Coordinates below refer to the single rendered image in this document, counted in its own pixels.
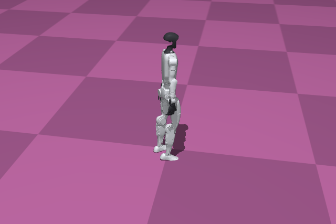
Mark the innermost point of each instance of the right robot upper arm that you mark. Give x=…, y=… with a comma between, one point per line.
x=172, y=63

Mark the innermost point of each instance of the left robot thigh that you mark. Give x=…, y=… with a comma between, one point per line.
x=161, y=120

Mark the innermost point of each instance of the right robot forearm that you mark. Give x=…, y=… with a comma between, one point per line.
x=172, y=89

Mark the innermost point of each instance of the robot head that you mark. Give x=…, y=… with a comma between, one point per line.
x=170, y=37

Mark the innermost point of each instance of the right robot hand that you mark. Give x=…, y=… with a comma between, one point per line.
x=172, y=108

